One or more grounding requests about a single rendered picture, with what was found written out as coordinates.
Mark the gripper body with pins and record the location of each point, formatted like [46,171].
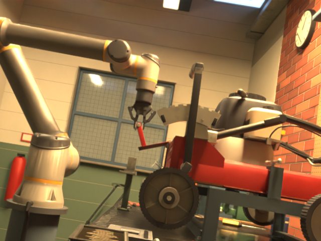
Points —
[144,98]

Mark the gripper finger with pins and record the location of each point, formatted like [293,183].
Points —
[150,116]
[132,113]

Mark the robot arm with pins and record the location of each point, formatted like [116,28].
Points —
[50,45]

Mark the dark lever with grey grip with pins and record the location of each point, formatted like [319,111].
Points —
[193,113]

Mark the dark tray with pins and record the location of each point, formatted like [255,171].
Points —
[100,233]

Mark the grey notched plate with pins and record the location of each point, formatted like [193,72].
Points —
[175,114]

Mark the blue framed window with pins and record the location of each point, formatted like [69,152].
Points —
[100,120]

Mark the grey spoked mower wheel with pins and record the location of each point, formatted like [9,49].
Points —
[260,217]
[168,198]
[313,218]

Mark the thin dark rod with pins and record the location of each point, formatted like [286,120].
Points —
[102,206]

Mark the ceiling light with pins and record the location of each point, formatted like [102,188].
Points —
[238,3]
[172,4]

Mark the red lawn mower body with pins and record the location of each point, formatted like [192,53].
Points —
[233,173]

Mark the grey steel mower stand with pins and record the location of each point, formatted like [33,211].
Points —
[215,200]

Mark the green machine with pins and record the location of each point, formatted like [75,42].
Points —
[234,211]

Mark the red fire extinguisher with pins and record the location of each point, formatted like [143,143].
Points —
[15,175]

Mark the yellow flat tool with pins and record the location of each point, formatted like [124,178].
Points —
[232,222]

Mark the grey gauge post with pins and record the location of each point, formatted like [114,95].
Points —
[128,185]

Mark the red framed wall sign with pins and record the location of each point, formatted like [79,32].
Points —
[26,137]

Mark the yellow wall switch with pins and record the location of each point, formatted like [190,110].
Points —
[283,132]

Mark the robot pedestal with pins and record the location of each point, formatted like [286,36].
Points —
[37,226]

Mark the round wall clock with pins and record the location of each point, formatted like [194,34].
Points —
[304,28]

